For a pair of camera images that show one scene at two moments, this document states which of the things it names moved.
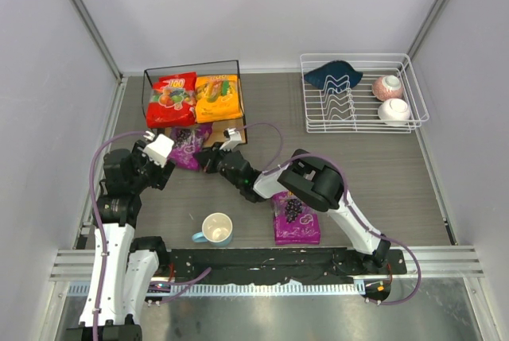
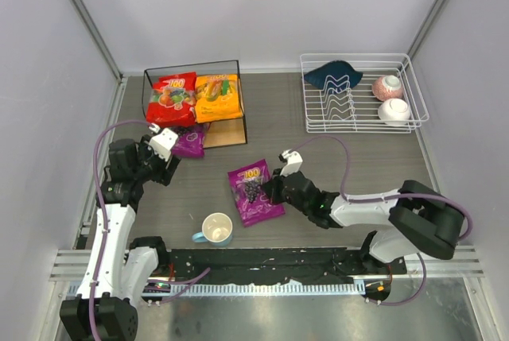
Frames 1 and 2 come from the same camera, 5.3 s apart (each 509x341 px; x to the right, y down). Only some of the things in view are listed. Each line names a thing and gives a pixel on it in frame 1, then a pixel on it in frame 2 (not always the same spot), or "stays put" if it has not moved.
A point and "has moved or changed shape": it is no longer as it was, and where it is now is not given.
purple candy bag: (187, 141) has moved or changed shape
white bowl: (394, 111) stays put
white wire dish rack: (362, 93) stays put
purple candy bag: (296, 222) → (254, 206)
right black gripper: (215, 159) → (278, 190)
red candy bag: (172, 101) stays put
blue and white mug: (217, 230) stays put
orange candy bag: (217, 98) stays put
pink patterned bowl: (386, 87) stays put
